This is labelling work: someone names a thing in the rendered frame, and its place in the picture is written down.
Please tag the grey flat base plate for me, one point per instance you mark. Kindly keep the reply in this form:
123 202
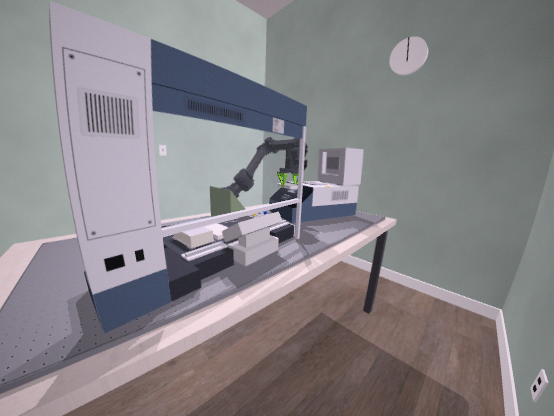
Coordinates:
49 322

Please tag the white rectangular block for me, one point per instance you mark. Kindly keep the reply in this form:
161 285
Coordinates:
194 238

